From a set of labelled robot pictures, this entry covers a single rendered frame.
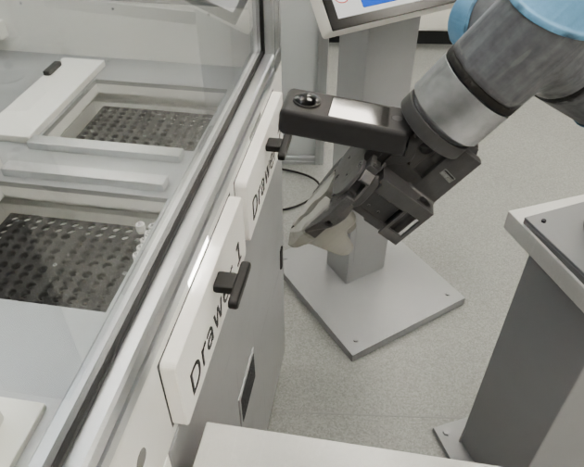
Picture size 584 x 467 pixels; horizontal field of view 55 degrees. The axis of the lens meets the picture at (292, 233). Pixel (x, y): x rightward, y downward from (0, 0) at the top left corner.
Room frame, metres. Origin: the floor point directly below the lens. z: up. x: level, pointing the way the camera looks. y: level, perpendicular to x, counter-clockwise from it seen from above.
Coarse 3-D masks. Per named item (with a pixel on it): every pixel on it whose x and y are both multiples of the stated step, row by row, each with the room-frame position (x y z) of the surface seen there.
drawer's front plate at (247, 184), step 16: (272, 96) 0.91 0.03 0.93; (272, 112) 0.85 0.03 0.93; (272, 128) 0.83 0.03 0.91; (256, 144) 0.75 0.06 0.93; (256, 160) 0.71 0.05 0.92; (272, 160) 0.83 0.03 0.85; (240, 176) 0.67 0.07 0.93; (256, 176) 0.71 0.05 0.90; (240, 192) 0.65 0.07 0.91; (256, 192) 0.70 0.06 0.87
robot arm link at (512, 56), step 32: (512, 0) 0.42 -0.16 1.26; (544, 0) 0.41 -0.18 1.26; (576, 0) 0.40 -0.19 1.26; (480, 32) 0.43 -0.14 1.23; (512, 32) 0.41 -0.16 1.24; (544, 32) 0.40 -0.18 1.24; (576, 32) 0.39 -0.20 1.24; (480, 64) 0.41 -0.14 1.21; (512, 64) 0.40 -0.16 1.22; (544, 64) 0.40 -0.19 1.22; (576, 64) 0.40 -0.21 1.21; (480, 96) 0.40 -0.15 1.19; (512, 96) 0.40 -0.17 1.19; (544, 96) 0.42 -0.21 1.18
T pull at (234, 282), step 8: (240, 264) 0.50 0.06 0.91; (248, 264) 0.50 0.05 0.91; (224, 272) 0.49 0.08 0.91; (232, 272) 0.49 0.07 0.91; (240, 272) 0.49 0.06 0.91; (248, 272) 0.50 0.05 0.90; (216, 280) 0.48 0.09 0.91; (224, 280) 0.48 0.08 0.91; (232, 280) 0.48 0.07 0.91; (240, 280) 0.47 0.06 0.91; (216, 288) 0.47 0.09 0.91; (224, 288) 0.46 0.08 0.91; (232, 288) 0.46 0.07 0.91; (240, 288) 0.46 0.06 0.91; (232, 296) 0.45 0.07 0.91; (240, 296) 0.45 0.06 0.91; (232, 304) 0.44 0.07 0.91
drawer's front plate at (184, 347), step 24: (240, 216) 0.61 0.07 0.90; (216, 240) 0.53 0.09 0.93; (240, 240) 0.60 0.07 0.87; (216, 264) 0.49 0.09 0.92; (192, 288) 0.45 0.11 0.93; (192, 312) 0.41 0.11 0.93; (216, 312) 0.47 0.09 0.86; (192, 336) 0.39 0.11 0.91; (216, 336) 0.46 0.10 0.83; (168, 360) 0.35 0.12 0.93; (192, 360) 0.38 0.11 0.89; (168, 384) 0.34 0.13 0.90; (192, 408) 0.36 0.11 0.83
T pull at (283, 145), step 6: (270, 138) 0.80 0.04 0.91; (276, 138) 0.80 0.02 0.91; (288, 138) 0.80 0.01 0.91; (270, 144) 0.78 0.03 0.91; (276, 144) 0.78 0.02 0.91; (282, 144) 0.78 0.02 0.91; (288, 144) 0.79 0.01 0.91; (270, 150) 0.78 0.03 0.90; (276, 150) 0.77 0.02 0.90; (282, 150) 0.76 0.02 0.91; (282, 156) 0.75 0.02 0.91
